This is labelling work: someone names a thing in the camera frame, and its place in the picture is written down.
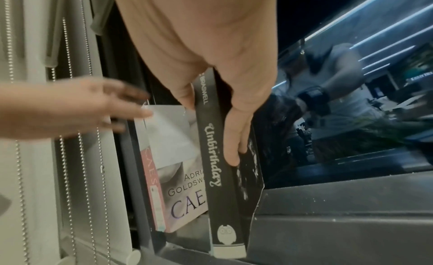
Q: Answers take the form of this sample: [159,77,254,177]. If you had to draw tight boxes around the metal bead chain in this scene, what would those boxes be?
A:
[76,0,112,265]
[50,17,76,265]
[3,0,32,265]

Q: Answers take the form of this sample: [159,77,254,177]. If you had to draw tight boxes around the pale book with red spine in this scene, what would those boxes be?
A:
[133,104,209,234]

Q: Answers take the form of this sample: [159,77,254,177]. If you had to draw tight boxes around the dark grey window frame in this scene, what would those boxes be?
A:
[101,7,433,265]

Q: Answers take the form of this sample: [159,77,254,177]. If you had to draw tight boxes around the black hardcover book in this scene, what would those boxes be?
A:
[190,66,265,259]

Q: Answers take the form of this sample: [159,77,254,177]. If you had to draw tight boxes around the white blind bottom weight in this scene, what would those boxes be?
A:
[124,248,142,265]

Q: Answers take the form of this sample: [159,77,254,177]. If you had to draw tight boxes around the person's left hand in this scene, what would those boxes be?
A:
[0,76,155,140]

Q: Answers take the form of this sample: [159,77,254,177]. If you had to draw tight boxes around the person's right hand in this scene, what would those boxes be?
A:
[111,0,279,167]

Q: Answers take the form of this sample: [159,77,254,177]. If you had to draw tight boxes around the white vertical blinds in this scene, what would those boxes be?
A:
[0,0,117,265]

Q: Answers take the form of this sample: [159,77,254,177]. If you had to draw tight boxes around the window glass pane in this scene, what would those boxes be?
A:
[250,0,433,190]

